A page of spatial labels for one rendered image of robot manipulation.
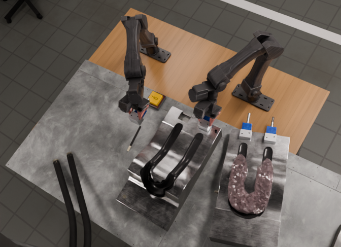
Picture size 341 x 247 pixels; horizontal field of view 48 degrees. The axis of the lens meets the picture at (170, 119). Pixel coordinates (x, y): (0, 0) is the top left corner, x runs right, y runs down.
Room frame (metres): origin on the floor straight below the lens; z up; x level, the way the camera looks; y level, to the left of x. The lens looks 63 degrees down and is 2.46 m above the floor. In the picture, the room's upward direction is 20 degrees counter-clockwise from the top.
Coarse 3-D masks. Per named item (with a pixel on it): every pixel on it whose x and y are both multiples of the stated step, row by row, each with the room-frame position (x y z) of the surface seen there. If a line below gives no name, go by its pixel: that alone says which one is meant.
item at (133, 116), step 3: (132, 111) 0.88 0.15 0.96; (135, 111) 0.88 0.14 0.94; (132, 114) 0.86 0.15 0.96; (135, 114) 0.86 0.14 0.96; (144, 114) 0.86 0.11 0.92; (129, 117) 0.86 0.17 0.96; (132, 117) 0.85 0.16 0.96; (135, 117) 0.84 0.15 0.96; (138, 117) 0.84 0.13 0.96; (132, 120) 0.84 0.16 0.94; (135, 120) 0.83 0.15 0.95; (138, 120) 0.83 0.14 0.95; (141, 120) 0.84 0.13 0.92; (135, 123) 0.84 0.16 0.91; (138, 123) 0.82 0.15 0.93; (141, 123) 0.83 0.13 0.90
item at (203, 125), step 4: (204, 116) 0.75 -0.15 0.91; (200, 120) 0.73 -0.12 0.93; (204, 120) 0.73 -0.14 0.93; (208, 120) 0.73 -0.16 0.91; (200, 124) 0.71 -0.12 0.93; (204, 124) 0.71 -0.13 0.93; (208, 124) 0.70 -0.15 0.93; (200, 128) 0.71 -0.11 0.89; (204, 128) 0.69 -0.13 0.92; (208, 128) 0.69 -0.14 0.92; (208, 132) 0.68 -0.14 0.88
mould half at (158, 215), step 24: (168, 120) 0.81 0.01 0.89; (192, 120) 0.76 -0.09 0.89; (216, 144) 0.64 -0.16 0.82; (168, 168) 0.57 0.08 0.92; (192, 168) 0.55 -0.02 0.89; (120, 192) 0.57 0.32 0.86; (144, 192) 0.53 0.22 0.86; (168, 192) 0.47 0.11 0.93; (144, 216) 0.43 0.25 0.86; (168, 216) 0.39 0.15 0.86
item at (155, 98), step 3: (153, 93) 1.00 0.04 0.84; (156, 93) 1.00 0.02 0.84; (150, 96) 0.99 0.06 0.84; (153, 96) 0.99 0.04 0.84; (156, 96) 0.98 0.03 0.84; (159, 96) 0.98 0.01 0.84; (162, 96) 0.97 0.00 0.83; (150, 99) 0.98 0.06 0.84; (153, 99) 0.97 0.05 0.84; (156, 99) 0.97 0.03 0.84; (159, 99) 0.96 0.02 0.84; (150, 102) 0.97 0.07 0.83; (153, 102) 0.95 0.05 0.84; (156, 102) 0.95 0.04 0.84; (159, 102) 0.95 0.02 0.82; (156, 105) 0.94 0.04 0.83
